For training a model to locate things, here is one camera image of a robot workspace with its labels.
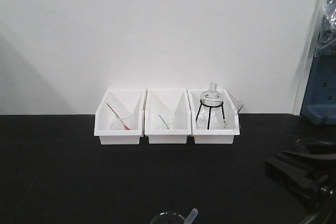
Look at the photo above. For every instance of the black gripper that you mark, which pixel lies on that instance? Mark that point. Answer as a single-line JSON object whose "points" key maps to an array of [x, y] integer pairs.
{"points": [[309, 174]]}

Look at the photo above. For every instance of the clear plastic pipette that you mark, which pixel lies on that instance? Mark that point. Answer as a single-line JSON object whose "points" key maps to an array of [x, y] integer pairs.
{"points": [[191, 216]]}

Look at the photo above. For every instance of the clear glass beaker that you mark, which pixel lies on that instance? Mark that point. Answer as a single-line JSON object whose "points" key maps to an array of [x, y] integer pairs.
{"points": [[168, 217]]}

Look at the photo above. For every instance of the blue lab machine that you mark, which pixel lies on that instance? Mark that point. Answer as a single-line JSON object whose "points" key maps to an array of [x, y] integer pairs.
{"points": [[319, 100]]}

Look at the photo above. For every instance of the right white storage bin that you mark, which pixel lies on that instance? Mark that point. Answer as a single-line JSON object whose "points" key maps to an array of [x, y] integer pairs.
{"points": [[213, 127]]}

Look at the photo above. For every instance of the white storage bin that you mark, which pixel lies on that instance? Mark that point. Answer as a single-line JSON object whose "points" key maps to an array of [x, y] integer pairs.
{"points": [[213, 127], [122, 101], [167, 102]]}

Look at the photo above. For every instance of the glass flask with black stand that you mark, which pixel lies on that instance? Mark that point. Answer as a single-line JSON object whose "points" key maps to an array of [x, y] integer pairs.
{"points": [[211, 100]]}

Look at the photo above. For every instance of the small beaker with green pipette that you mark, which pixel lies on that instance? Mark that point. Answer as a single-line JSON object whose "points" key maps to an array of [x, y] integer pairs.
{"points": [[170, 119]]}

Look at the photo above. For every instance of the middle white storage bin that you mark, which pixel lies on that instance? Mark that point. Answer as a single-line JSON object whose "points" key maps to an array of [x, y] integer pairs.
{"points": [[167, 102]]}

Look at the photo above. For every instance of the small beaker with red pipette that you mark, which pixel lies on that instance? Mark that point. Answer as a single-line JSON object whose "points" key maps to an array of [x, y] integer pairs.
{"points": [[126, 117]]}

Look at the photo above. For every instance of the left white storage bin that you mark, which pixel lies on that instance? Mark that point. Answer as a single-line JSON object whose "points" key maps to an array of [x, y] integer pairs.
{"points": [[122, 101]]}

